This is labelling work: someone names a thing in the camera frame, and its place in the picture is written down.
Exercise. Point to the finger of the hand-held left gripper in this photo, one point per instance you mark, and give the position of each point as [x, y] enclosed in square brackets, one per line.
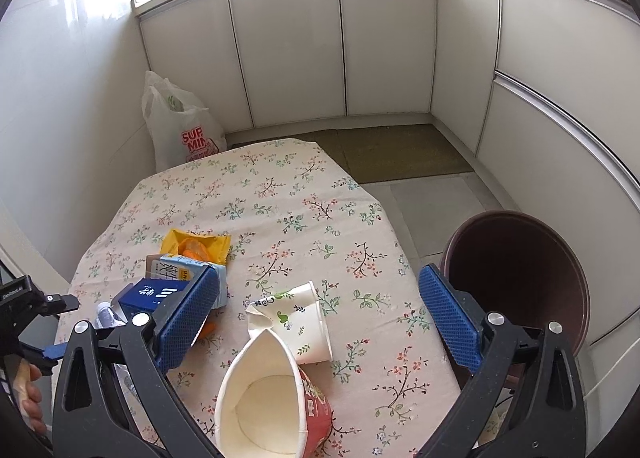
[52, 352]
[57, 303]

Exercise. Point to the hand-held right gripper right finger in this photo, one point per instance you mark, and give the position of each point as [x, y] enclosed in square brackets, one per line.
[450, 318]

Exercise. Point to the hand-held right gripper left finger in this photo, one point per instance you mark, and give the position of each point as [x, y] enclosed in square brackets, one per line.
[187, 318]

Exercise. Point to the yellow snack packet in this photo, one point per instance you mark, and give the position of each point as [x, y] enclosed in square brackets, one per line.
[217, 245]

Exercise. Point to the brown plastic bin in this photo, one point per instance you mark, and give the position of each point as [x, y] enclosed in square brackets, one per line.
[520, 278]

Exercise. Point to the red instant noodle cup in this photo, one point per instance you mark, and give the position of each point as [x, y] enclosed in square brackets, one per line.
[260, 398]

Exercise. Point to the white floral paper cup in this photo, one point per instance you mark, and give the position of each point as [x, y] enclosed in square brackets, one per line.
[300, 323]

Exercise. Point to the person's left hand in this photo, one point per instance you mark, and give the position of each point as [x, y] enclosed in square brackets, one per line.
[34, 408]

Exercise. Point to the blue cardboard box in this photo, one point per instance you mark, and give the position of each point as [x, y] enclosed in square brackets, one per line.
[145, 295]

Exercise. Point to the clear plastic wrapper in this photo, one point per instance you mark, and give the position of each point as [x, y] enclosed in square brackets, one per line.
[107, 315]

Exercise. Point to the small milk carton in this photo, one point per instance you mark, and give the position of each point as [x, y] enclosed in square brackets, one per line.
[170, 268]

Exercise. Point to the brown floor mat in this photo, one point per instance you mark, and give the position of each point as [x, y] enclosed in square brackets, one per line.
[400, 153]

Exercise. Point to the white plastic shopping bag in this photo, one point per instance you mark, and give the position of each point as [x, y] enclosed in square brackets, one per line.
[175, 128]

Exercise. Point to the white kitchen cabinets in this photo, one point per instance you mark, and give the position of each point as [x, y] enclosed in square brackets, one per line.
[290, 48]

